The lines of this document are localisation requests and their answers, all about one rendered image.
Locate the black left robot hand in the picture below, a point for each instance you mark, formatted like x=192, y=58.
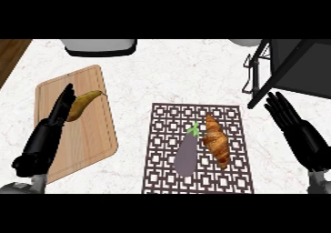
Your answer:
x=41, y=142

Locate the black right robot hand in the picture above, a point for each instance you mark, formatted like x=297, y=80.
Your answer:
x=302, y=136

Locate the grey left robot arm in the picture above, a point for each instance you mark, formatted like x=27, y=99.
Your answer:
x=22, y=185

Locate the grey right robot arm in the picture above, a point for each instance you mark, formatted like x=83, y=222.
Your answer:
x=322, y=183

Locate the golden brown croissant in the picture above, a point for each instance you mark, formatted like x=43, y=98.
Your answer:
x=215, y=141

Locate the black tiered shelf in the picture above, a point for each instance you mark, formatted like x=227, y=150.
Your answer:
x=302, y=66

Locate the brown patterned placemat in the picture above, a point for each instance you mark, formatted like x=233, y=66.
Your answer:
x=173, y=170

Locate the pale wooden cutting board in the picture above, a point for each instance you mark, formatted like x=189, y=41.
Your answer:
x=83, y=127

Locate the yellow-brown banana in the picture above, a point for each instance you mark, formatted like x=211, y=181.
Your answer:
x=80, y=104

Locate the purple eggplant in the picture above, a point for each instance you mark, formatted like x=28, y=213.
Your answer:
x=186, y=154

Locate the pale grey round object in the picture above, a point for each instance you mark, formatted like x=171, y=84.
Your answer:
x=245, y=42

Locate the pale grey black-rimmed appliance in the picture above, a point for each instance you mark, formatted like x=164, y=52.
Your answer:
x=100, y=47

